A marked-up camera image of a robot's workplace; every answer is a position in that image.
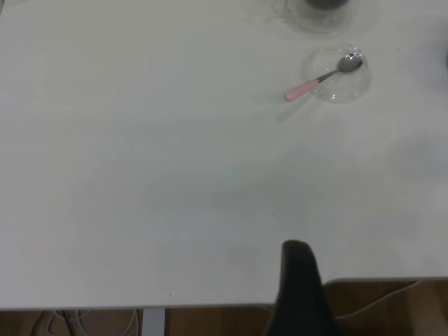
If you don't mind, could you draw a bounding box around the clear double-wall glass cup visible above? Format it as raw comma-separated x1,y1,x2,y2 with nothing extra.
272,0,358,35

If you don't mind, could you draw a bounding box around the clear round glass lid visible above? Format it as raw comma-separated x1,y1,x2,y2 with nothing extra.
301,44,372,104

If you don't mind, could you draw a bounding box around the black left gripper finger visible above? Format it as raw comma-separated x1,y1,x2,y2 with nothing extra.
264,239,342,336

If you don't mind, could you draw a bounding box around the pink handled metal spoon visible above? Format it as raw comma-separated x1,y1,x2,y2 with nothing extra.
283,52,363,103

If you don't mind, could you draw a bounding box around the grey metal table leg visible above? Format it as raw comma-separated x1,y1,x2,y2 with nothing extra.
141,307,166,336

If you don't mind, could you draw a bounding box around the white cable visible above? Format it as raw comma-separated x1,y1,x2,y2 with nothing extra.
335,279,431,319
47,308,141,336

